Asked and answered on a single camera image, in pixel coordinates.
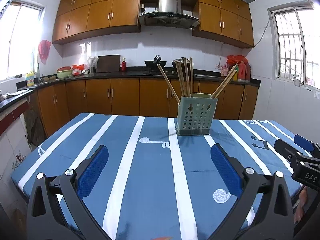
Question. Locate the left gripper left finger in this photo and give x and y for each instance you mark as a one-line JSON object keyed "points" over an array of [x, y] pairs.
{"points": [[45, 218]]}

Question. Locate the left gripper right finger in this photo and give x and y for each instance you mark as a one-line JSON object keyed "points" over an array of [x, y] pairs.
{"points": [[263, 209]]}

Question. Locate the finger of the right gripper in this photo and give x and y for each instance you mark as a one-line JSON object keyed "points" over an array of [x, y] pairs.
{"points": [[311, 147], [289, 153]]}

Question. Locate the wooden chopstick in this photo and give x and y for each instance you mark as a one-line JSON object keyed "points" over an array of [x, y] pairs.
{"points": [[222, 86], [169, 83], [179, 78], [191, 78], [186, 76], [235, 67], [182, 80]]}

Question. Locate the person's right hand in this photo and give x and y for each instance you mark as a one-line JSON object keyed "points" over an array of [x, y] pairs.
{"points": [[304, 200]]}

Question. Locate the right window with bars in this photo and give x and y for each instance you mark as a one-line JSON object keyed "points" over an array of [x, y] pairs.
{"points": [[296, 31]]}

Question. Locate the red thermos pair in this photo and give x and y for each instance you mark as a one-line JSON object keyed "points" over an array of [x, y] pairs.
{"points": [[244, 72]]}

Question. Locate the green perforated utensil holder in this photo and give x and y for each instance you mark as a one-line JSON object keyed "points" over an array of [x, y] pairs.
{"points": [[195, 114]]}

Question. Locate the blue white striped tablecloth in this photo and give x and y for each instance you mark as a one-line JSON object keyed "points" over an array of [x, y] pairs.
{"points": [[156, 183]]}

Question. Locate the lower wooden cabinets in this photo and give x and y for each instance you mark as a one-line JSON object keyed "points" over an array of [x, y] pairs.
{"points": [[57, 104]]}

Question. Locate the wooden cabinets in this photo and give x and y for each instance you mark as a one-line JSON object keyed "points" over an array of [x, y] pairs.
{"points": [[57, 104], [226, 21]]}

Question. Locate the yellow detergent bottle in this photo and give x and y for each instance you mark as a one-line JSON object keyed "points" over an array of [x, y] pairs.
{"points": [[30, 79]]}

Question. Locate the green basin with red lid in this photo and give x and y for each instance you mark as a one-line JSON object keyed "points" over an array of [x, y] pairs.
{"points": [[64, 72]]}

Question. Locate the orange plastic bag on counter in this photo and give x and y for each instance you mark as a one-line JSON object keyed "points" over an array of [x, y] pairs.
{"points": [[78, 70]]}

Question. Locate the dark wooden cutting board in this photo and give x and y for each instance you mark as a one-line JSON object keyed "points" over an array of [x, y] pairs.
{"points": [[108, 64]]}

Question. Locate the black wok left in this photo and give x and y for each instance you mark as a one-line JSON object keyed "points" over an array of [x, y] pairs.
{"points": [[152, 65]]}

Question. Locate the red bottle on counter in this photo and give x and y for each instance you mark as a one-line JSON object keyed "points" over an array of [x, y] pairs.
{"points": [[123, 65]]}

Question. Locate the steel range hood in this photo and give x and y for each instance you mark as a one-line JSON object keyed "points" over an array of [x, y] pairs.
{"points": [[169, 13]]}

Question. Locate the left window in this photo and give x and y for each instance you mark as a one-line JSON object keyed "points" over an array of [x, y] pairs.
{"points": [[21, 29]]}

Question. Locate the upper wooden cabinets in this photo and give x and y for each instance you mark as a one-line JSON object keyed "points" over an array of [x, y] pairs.
{"points": [[226, 21]]}

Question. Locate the red plastic bag on wall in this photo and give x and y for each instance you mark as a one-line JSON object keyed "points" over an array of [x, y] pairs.
{"points": [[44, 50]]}

